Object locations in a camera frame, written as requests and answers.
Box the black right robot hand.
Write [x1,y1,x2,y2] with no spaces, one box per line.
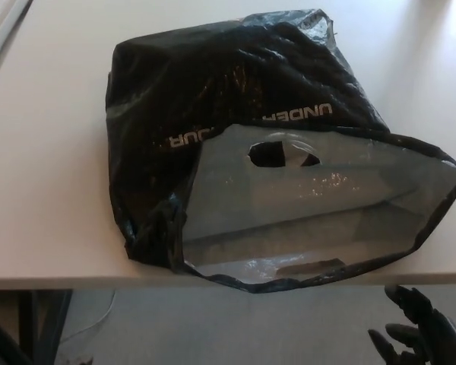
[367,285,456,365]

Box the black diagonal tube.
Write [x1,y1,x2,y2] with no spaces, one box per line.
[0,303,26,365]

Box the black metal table leg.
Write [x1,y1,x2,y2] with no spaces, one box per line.
[17,289,74,365]

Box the black printed plastic shopping bag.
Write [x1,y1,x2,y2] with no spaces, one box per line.
[105,11,456,296]

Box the thin white floor cable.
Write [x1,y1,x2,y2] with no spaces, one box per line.
[59,289,117,340]

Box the grey metal desk rail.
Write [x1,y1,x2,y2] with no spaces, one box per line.
[0,0,35,74]

